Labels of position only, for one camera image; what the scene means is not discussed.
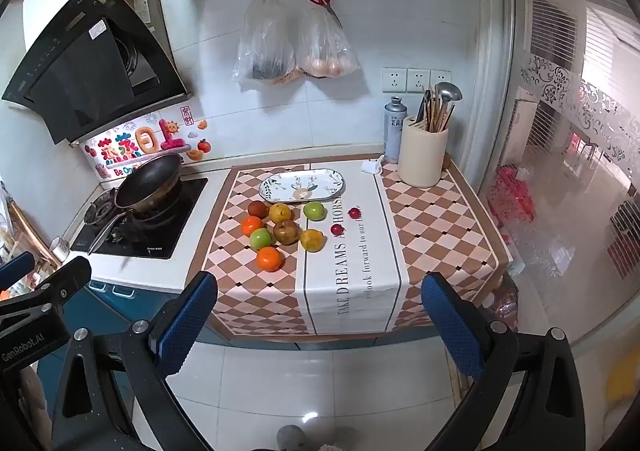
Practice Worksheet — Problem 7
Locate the plastic bag with onions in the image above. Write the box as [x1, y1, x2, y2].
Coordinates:
[295, 6, 362, 79]

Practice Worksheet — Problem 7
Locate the checkered tablecloth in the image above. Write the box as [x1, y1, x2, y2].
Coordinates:
[192, 154, 513, 338]

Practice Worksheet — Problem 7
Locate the bundle of chopsticks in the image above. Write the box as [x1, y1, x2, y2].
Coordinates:
[421, 84, 453, 133]

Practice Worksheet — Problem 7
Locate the grey bottle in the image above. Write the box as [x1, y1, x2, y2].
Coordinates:
[384, 96, 407, 164]

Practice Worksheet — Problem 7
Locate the patterned oval plate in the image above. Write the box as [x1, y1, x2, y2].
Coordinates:
[258, 168, 346, 203]

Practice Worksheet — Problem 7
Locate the red plastic bag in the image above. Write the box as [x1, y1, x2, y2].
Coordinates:
[487, 165, 536, 232]

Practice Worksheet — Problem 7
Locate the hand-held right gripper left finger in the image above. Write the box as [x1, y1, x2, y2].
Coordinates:
[50, 271, 219, 451]

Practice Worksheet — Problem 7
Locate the black range hood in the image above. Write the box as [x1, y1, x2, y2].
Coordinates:
[1, 0, 195, 146]

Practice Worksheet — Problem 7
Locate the brown pear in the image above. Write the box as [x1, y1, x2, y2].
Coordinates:
[273, 220, 301, 246]

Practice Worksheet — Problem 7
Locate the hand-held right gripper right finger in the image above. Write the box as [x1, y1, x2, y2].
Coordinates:
[421, 272, 587, 451]

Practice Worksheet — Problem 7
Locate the teal base cabinet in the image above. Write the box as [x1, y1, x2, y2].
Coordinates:
[30, 278, 231, 382]

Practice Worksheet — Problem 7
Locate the cream utensil holder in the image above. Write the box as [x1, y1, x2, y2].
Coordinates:
[397, 115, 449, 189]

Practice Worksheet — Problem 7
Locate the black gas stove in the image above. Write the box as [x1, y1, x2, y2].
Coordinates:
[69, 176, 209, 260]

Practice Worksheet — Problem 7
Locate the grey slipper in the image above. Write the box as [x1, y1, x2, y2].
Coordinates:
[276, 425, 313, 451]

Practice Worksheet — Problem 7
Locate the black wok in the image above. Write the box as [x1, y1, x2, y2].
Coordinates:
[87, 152, 185, 256]

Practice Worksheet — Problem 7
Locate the glass sliding door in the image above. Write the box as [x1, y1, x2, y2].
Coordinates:
[500, 0, 640, 347]

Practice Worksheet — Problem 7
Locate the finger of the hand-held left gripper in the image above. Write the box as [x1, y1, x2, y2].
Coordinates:
[0, 251, 37, 288]
[0, 256, 93, 318]

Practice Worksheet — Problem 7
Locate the colourful wall sticker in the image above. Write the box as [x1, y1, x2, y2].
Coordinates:
[82, 104, 212, 179]

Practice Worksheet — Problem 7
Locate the metal ladle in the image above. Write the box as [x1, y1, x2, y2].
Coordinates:
[433, 81, 463, 132]

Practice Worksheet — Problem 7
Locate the plastic bag with dark contents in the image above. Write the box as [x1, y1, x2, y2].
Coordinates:
[234, 0, 297, 91]

